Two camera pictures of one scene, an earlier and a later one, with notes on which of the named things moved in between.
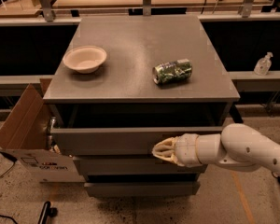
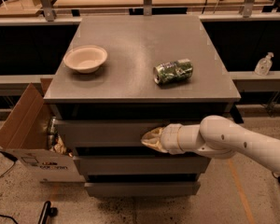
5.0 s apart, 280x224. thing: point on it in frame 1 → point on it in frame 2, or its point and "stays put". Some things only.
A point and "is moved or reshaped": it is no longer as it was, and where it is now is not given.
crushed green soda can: [173, 72] stays put
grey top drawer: [129, 129] is moved or reshaped
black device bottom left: [47, 213] stays put
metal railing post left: [45, 3] stays put
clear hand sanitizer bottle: [263, 64] stays put
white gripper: [188, 149] → [170, 138]
